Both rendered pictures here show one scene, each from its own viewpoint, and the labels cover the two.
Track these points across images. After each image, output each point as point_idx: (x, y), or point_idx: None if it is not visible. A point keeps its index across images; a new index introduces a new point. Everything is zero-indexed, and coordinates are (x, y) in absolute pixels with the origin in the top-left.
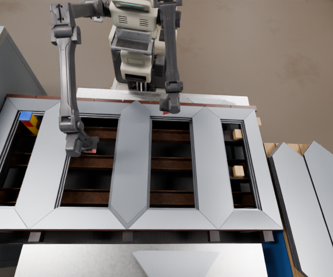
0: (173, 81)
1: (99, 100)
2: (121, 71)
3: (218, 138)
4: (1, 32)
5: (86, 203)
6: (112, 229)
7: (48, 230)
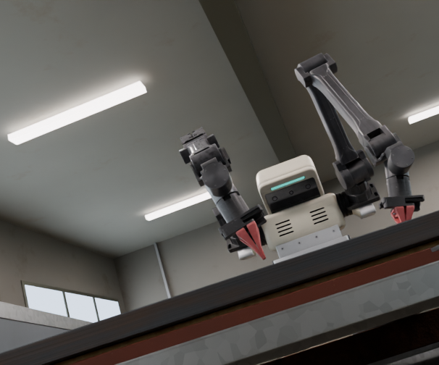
0: (373, 129)
1: None
2: (310, 347)
3: None
4: (87, 321)
5: (261, 364)
6: (343, 250)
7: (148, 339)
